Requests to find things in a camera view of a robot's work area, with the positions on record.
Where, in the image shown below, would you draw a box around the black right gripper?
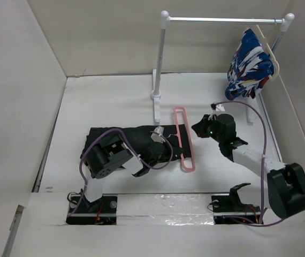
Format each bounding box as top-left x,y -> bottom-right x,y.
191,115 -> 224,143

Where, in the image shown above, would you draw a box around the black trousers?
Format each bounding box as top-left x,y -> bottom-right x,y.
80,124 -> 193,171

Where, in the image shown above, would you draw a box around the pink plastic hanger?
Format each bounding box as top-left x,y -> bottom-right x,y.
166,106 -> 196,173

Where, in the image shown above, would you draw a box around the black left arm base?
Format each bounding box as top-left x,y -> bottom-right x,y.
66,192 -> 118,225

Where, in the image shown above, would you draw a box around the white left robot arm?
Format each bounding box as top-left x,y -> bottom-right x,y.
79,132 -> 176,213

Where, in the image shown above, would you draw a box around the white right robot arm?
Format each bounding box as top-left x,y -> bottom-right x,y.
192,114 -> 305,219

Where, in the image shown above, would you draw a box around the cream plastic hanger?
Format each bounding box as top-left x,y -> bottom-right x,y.
255,25 -> 280,81

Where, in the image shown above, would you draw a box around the blue patterned garment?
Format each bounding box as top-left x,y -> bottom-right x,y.
225,28 -> 275,101

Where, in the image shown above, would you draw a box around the white metal clothes rack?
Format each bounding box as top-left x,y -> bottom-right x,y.
150,10 -> 295,125

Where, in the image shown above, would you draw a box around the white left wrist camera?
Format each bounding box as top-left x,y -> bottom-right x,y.
151,126 -> 165,143

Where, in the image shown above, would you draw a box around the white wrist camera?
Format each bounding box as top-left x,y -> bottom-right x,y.
151,126 -> 165,143
208,103 -> 225,120

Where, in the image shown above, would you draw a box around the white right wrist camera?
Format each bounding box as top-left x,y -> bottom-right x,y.
208,103 -> 225,120

